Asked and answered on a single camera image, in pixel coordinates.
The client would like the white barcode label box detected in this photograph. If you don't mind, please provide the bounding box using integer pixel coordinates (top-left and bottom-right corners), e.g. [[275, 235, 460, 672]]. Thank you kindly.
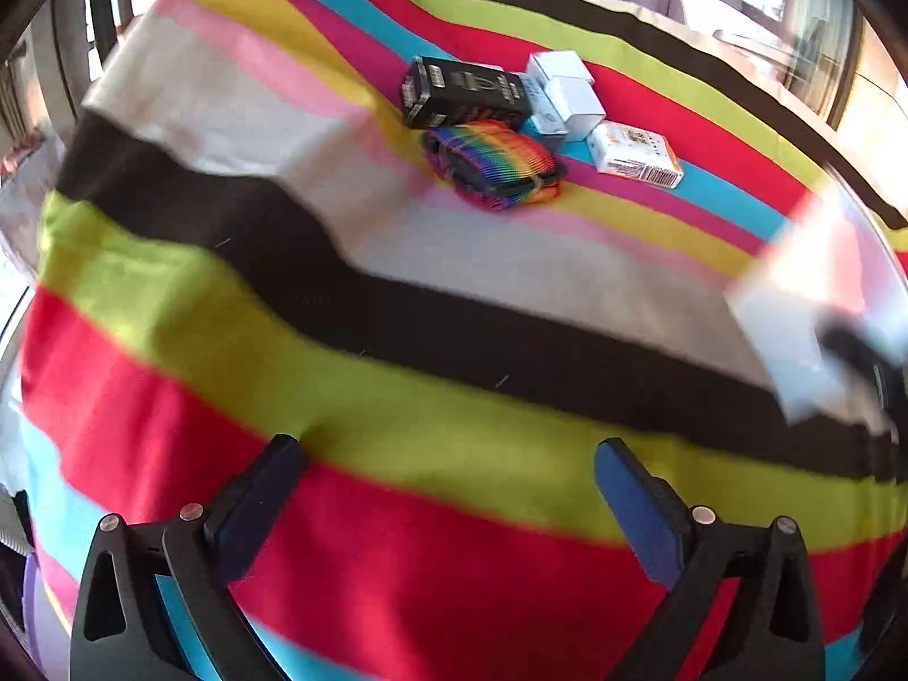
[[725, 182, 906, 434]]

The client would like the orange white small box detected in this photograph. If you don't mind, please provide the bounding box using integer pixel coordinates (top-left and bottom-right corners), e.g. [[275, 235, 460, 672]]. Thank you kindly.
[[586, 120, 683, 191]]

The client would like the white cube box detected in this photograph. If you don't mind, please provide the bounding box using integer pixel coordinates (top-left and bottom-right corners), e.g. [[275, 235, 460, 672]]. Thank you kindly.
[[543, 77, 606, 143]]

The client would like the rainbow striped pouch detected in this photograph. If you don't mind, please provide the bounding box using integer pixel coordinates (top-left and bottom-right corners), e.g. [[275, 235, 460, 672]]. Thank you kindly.
[[420, 120, 566, 212]]

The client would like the small white square box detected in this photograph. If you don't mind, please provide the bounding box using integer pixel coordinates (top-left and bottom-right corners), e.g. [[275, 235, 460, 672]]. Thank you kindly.
[[525, 51, 594, 86]]

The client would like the black shaver box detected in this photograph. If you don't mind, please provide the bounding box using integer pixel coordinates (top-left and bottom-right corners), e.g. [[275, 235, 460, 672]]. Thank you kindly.
[[400, 57, 532, 129]]

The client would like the teal white medicine box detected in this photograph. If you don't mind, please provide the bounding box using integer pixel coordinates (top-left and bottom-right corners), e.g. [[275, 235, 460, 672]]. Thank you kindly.
[[520, 74, 568, 152]]

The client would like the striped colourful bed cloth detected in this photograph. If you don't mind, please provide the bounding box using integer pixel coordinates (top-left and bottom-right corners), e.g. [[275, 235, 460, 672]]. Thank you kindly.
[[19, 0, 906, 679]]

